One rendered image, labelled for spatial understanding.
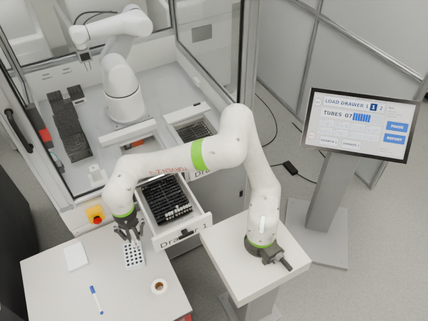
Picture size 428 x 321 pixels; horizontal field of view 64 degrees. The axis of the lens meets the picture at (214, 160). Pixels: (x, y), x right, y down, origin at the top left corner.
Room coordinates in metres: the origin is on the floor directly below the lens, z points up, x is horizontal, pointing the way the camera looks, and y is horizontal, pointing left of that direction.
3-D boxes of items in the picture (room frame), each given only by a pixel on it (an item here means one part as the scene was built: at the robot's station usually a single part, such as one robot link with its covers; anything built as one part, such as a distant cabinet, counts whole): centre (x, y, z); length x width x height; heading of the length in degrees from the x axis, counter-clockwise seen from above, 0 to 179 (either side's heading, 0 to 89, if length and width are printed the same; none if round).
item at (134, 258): (0.74, 0.38, 0.78); 0.12 x 0.08 x 0.04; 16
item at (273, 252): (0.71, -0.23, 0.87); 0.26 x 0.15 x 0.06; 32
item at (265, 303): (0.76, -0.20, 0.38); 0.30 x 0.30 x 0.76; 26
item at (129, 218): (0.76, 0.36, 1.12); 0.12 x 0.09 x 0.06; 16
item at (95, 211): (0.91, 0.57, 0.88); 0.07 x 0.05 x 0.07; 117
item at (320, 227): (1.28, -0.73, 0.51); 0.50 x 0.45 x 1.02; 165
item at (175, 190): (0.98, 0.24, 0.87); 0.22 x 0.18 x 0.06; 27
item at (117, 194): (0.77, 0.36, 1.22); 0.13 x 0.11 x 0.14; 168
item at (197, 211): (0.99, 0.24, 0.86); 0.40 x 0.26 x 0.06; 27
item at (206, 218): (0.80, 0.15, 0.87); 0.29 x 0.02 x 0.11; 117
